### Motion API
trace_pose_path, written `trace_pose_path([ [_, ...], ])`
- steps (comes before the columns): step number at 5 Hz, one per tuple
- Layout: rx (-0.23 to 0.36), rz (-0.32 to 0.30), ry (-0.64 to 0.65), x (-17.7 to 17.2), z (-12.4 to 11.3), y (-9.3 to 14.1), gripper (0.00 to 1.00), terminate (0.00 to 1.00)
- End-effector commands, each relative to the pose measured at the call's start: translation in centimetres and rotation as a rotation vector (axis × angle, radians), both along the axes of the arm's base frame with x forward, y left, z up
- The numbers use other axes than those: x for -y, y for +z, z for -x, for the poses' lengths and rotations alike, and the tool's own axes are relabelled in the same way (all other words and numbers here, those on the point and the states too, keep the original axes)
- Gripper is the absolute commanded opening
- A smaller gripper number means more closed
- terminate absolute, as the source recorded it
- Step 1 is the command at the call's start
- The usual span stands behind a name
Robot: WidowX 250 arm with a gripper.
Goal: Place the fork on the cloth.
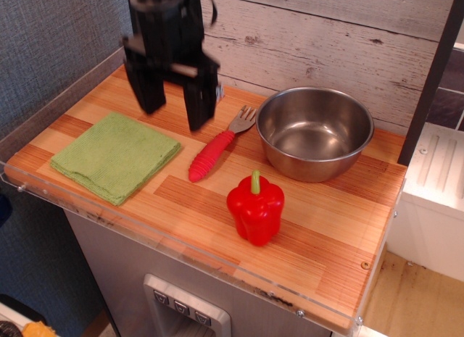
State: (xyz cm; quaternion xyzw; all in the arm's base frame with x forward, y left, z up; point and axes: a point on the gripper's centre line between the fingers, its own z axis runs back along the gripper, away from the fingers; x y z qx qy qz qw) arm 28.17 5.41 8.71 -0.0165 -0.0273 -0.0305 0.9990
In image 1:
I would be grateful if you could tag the dark right frame post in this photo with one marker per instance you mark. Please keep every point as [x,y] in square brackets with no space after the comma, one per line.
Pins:
[441,58]

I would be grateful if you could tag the silver dispenser panel with buttons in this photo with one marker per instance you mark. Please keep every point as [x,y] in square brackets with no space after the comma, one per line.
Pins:
[177,312]

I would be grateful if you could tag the stainless steel bowl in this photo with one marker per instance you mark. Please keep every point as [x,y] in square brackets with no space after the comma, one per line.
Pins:
[313,134]

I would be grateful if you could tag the grey toy kitchen cabinet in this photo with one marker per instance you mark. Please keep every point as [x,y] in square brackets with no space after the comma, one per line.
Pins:
[120,263]

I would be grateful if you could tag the red toy bell pepper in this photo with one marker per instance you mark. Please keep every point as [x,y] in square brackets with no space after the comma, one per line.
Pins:
[256,206]

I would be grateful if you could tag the white toy sink unit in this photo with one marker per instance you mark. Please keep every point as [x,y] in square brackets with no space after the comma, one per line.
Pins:
[428,229]

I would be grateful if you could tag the orange object bottom left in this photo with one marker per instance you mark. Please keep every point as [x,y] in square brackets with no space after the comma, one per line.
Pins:
[38,329]

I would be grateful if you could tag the red handled metal fork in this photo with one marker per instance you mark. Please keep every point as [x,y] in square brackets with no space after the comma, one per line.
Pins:
[206,159]

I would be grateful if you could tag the clear acrylic edge guard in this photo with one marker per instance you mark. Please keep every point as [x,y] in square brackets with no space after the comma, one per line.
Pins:
[300,282]

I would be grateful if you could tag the green folded cloth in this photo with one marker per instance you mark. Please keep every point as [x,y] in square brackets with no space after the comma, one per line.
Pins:
[115,157]

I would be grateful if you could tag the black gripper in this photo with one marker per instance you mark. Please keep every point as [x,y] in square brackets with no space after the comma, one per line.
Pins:
[168,40]

